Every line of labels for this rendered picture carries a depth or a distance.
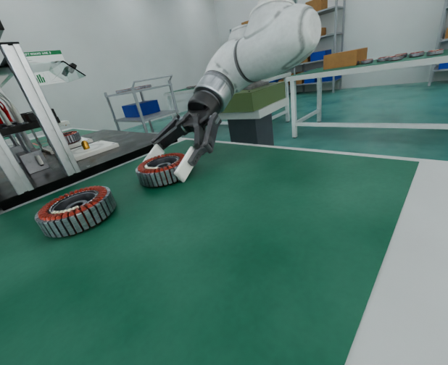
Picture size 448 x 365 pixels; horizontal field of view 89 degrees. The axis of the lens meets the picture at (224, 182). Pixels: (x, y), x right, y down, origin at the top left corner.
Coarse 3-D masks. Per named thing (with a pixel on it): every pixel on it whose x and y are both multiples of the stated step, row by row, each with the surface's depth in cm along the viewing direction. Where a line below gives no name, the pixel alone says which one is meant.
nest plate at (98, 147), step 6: (90, 144) 81; (96, 144) 79; (102, 144) 77; (108, 144) 76; (114, 144) 74; (72, 150) 77; (78, 150) 75; (84, 150) 74; (90, 150) 72; (96, 150) 71; (102, 150) 72; (78, 156) 68; (84, 156) 69
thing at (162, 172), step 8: (152, 160) 50; (160, 160) 51; (168, 160) 51; (176, 160) 50; (136, 168) 48; (144, 168) 46; (152, 168) 45; (160, 168) 44; (168, 168) 44; (176, 168) 45; (144, 176) 44; (152, 176) 44; (160, 176) 44; (168, 176) 44; (144, 184) 46; (152, 184) 45; (160, 184) 44
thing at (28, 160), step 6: (30, 150) 66; (36, 150) 64; (18, 156) 63; (24, 156) 62; (30, 156) 63; (42, 156) 64; (24, 162) 62; (30, 162) 63; (36, 162) 64; (30, 168) 63; (36, 168) 64; (42, 168) 65
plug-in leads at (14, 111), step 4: (4, 96) 57; (4, 100) 60; (8, 100) 58; (8, 104) 61; (12, 104) 59; (0, 108) 58; (12, 108) 59; (0, 112) 58; (12, 112) 62; (16, 112) 59; (4, 116) 59; (16, 116) 60; (20, 116) 62; (4, 120) 59; (8, 120) 59; (16, 120) 63; (20, 120) 60; (8, 124) 59; (20, 124) 60; (0, 128) 58
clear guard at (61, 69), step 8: (32, 64) 77; (40, 64) 80; (48, 64) 83; (56, 64) 86; (64, 64) 85; (56, 72) 97; (64, 72) 94; (72, 72) 90; (80, 72) 87; (72, 80) 99
